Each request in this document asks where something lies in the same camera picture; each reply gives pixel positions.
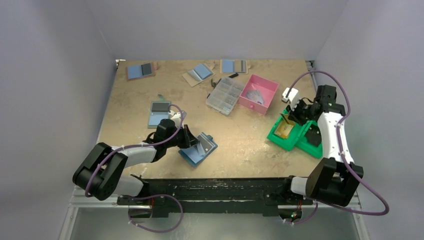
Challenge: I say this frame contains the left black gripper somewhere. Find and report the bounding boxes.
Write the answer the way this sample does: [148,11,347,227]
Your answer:
[164,124,199,149]

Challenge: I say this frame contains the blue card holder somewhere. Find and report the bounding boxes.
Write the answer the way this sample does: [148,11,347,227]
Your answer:
[178,132,218,168]

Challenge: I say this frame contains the gold card from holder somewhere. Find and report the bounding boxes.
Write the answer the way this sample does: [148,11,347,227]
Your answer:
[280,113,296,127]

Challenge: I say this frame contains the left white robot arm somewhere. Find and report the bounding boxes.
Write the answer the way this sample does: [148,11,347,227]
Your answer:
[72,119,199,205]

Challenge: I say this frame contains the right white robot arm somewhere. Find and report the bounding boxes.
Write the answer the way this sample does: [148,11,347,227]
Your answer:
[280,85,364,207]

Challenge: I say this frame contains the gold credit card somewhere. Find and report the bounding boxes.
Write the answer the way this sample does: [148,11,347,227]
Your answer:
[273,121,294,139]

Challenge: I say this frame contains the teal open card holder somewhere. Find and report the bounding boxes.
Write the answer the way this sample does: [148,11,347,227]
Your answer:
[147,94,172,129]

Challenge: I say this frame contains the cards in pink bin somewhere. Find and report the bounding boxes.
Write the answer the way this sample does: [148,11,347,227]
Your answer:
[245,89,265,105]

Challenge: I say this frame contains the tan open card holder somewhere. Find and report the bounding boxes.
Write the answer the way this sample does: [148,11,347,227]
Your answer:
[182,63,215,87]

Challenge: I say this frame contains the beige open card holder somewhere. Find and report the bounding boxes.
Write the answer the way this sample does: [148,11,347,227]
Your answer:
[220,59,250,74]

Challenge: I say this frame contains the brown open card holder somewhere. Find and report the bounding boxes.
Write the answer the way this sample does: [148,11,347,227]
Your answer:
[126,62,158,81]

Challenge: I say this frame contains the green tray lid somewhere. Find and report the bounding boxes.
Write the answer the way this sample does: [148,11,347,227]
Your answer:
[295,121,323,159]

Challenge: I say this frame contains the pink plastic bin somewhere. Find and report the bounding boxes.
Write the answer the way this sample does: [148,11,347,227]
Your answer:
[238,74,279,115]

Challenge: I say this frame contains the clear plastic organizer box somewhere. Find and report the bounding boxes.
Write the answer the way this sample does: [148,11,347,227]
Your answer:
[205,76,245,116]

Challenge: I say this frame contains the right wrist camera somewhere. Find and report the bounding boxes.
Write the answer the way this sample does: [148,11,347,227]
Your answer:
[281,87,301,111]

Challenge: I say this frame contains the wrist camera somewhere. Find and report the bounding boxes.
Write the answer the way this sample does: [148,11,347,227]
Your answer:
[168,110,187,128]
[281,87,301,111]

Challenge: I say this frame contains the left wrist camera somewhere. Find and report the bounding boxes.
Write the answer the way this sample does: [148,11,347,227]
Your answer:
[168,110,187,128]

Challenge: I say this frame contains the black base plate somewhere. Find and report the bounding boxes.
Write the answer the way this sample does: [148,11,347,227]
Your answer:
[117,177,313,222]

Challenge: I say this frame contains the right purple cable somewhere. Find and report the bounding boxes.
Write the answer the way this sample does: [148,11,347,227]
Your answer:
[281,70,390,226]

